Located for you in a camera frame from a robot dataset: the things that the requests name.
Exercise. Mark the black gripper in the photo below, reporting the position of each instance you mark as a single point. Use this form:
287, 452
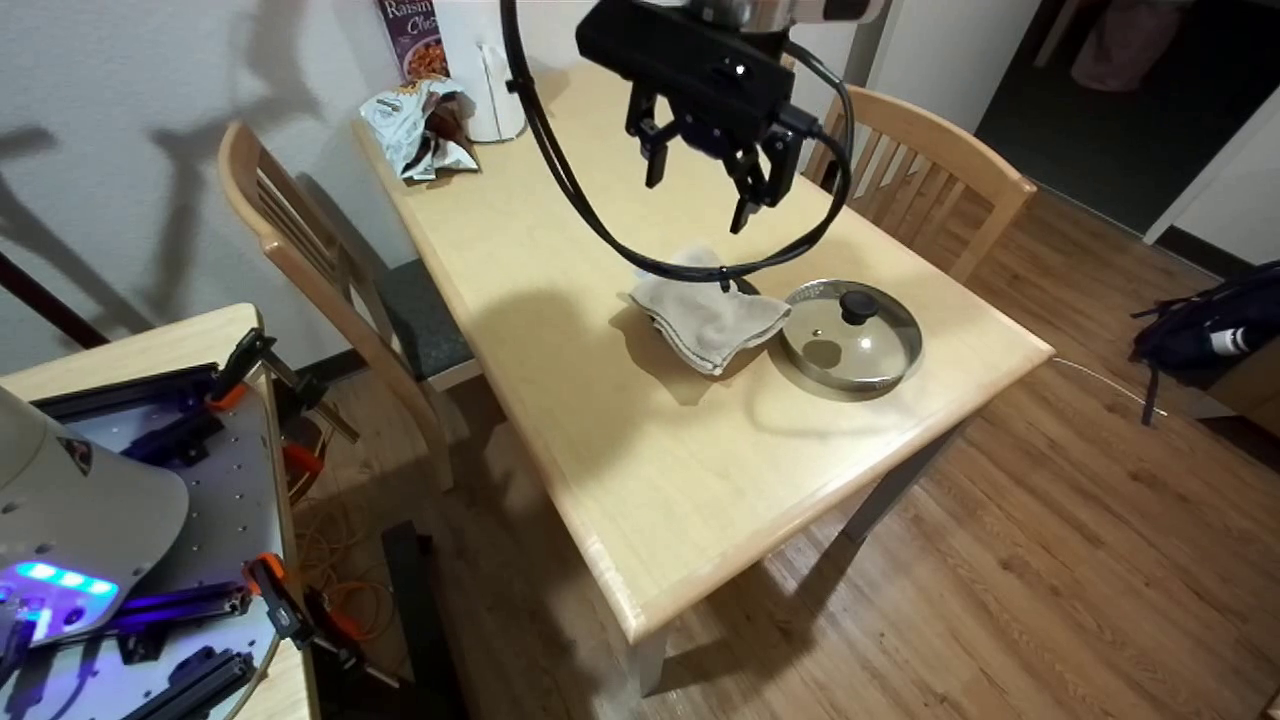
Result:
692, 64

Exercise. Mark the beige towel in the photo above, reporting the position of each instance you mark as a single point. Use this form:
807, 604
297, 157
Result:
713, 325

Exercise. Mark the white robot base blue light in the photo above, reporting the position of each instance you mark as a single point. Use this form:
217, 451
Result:
82, 520

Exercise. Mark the light wooden chair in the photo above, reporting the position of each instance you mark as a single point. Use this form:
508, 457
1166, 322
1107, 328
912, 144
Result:
933, 133

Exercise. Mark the crumpled snack bag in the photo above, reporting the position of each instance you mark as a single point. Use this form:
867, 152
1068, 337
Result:
400, 125

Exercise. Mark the purple cereal box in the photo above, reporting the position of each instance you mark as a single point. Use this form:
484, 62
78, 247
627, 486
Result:
408, 34

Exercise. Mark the pink fabric item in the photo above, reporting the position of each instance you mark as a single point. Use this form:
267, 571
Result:
1134, 47

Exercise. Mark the wooden chair dark seat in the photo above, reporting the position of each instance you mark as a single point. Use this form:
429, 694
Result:
267, 214

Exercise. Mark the orange black bar clamp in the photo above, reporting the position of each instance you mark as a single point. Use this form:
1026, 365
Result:
247, 355
287, 595
306, 465

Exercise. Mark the dark backpack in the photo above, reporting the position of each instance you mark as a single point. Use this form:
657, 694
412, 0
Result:
1201, 325

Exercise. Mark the black flat bar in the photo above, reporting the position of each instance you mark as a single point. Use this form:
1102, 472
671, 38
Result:
423, 614

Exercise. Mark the robot mounting stand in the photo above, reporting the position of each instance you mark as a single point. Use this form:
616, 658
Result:
224, 492

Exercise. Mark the dark tripod leg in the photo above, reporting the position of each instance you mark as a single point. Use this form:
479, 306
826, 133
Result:
45, 306

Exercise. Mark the black metal bracket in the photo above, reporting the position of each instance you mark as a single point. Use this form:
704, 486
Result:
186, 619
202, 687
182, 440
122, 399

